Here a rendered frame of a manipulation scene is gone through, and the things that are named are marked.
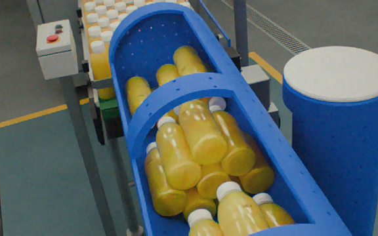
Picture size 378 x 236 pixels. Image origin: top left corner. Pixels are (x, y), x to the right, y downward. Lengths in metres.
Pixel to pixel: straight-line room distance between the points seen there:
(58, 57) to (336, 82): 0.78
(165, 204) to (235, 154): 0.16
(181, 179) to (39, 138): 2.29
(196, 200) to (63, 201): 1.72
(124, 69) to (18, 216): 1.45
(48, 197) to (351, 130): 1.79
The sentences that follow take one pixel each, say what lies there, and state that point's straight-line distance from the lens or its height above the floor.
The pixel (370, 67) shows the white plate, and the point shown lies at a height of 1.04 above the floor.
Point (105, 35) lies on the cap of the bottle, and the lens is 1.53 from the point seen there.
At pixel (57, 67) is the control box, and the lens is 1.50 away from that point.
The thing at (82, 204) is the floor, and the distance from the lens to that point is 2.55.
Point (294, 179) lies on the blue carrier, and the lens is 0.69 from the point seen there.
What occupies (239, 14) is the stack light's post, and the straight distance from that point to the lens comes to 1.82.
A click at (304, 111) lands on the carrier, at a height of 0.98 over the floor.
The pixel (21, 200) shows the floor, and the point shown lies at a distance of 2.71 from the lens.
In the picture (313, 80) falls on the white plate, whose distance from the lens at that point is 1.26.
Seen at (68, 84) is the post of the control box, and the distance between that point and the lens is 1.62.
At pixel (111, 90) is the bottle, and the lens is 1.53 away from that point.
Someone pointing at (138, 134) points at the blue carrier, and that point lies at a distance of 0.88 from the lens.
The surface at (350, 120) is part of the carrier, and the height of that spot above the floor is 0.98.
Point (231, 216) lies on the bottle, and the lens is 0.71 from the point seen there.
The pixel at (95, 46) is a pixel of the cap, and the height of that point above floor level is 1.08.
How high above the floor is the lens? 1.68
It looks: 35 degrees down
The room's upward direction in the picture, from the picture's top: 7 degrees counter-clockwise
